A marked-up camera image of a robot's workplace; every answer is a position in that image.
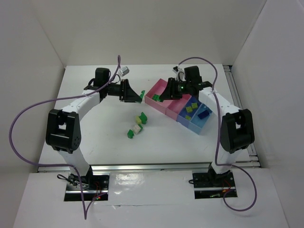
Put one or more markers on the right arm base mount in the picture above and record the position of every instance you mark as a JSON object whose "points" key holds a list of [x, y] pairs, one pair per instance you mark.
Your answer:
{"points": [[207, 187]]}

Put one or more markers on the aluminium rail front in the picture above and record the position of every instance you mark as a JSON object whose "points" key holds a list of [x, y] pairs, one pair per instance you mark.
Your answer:
{"points": [[150, 167]]}

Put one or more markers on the aluminium rail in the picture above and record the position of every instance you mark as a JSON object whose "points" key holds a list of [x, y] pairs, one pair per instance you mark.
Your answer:
{"points": [[150, 167], [236, 132]]}

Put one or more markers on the pale yellow curved lego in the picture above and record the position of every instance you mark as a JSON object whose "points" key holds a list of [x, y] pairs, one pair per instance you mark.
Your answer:
{"points": [[138, 120]]}

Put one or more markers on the large pink bin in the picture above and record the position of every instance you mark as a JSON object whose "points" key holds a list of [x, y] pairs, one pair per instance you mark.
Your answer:
{"points": [[158, 89]]}

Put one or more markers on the small pink bin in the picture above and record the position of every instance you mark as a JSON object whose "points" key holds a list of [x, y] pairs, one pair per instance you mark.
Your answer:
{"points": [[175, 107]]}

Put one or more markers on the aluminium rail right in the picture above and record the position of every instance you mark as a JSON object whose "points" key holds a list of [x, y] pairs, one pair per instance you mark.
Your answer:
{"points": [[236, 132]]}

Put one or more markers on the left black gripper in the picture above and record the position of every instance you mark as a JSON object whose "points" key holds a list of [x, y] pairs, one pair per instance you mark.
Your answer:
{"points": [[123, 90]]}

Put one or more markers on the green curved lego top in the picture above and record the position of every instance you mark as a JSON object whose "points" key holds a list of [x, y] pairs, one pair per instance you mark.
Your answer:
{"points": [[143, 116]]}

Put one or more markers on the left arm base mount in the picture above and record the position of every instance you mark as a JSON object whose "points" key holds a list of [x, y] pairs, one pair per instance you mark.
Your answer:
{"points": [[98, 188]]}

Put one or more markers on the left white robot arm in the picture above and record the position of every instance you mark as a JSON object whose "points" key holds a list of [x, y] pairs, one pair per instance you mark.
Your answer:
{"points": [[63, 125]]}

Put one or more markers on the lime 2x2 lego brick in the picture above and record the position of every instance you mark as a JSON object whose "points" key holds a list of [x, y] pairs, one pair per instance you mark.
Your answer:
{"points": [[194, 105]]}

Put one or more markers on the dark blue lego plate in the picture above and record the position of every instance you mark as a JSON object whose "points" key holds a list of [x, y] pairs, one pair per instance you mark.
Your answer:
{"points": [[203, 114]]}

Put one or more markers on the green stepped lego block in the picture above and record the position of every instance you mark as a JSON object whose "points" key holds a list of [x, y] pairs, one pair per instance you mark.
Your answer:
{"points": [[142, 94]]}

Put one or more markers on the purple bin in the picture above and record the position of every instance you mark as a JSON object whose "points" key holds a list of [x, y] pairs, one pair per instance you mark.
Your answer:
{"points": [[181, 117]]}

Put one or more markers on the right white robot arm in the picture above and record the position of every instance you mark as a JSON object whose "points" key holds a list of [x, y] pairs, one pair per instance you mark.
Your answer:
{"points": [[205, 92]]}

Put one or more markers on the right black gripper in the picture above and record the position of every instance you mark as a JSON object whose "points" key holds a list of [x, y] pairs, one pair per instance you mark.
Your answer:
{"points": [[176, 88]]}

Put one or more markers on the light blue bin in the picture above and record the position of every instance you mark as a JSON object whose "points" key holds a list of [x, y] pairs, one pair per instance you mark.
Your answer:
{"points": [[196, 125]]}

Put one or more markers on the small green curved lego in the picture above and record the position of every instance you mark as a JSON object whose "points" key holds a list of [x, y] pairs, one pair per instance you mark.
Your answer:
{"points": [[130, 134]]}

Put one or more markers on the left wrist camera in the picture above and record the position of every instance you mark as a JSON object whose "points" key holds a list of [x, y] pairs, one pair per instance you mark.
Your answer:
{"points": [[124, 71]]}

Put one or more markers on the lime square lego front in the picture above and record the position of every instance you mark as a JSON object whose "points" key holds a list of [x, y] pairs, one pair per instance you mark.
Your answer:
{"points": [[189, 109]]}

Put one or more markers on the white lego brick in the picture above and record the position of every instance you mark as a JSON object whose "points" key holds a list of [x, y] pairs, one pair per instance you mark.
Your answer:
{"points": [[136, 129]]}

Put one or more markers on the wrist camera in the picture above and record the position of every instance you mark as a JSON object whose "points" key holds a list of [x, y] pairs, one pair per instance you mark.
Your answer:
{"points": [[124, 71], [179, 73]]}

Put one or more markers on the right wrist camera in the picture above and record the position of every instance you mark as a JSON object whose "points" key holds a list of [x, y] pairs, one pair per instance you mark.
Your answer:
{"points": [[179, 73]]}

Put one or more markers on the green lego brick half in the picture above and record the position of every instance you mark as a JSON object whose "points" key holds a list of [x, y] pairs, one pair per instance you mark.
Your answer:
{"points": [[156, 98]]}

